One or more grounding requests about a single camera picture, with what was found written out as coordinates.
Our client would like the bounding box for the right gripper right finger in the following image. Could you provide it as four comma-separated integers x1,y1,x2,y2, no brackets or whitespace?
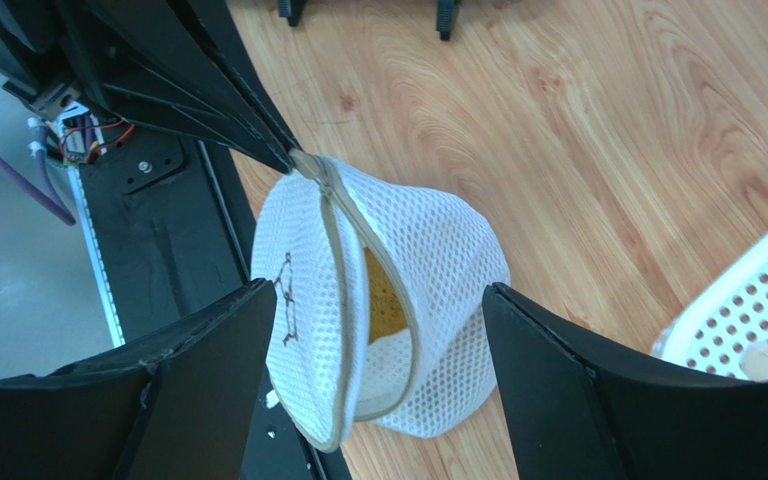
482,283,768,479

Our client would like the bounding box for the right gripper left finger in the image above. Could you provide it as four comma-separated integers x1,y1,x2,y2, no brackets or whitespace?
0,279,276,479

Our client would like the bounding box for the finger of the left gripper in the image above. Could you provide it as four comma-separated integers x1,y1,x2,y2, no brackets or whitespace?
57,1,299,173

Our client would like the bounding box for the round white mesh laundry bag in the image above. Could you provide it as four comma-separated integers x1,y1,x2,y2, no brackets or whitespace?
251,150,510,452

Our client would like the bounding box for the yellow bra inside bag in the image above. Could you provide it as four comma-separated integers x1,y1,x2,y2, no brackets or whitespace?
364,248,407,344

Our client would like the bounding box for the white perforated plastic basket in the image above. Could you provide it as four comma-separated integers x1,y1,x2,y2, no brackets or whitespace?
651,233,768,380

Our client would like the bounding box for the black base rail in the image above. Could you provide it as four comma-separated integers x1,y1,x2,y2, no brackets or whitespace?
63,121,350,479

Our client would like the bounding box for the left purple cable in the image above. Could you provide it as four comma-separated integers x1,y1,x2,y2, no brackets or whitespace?
0,113,78,226

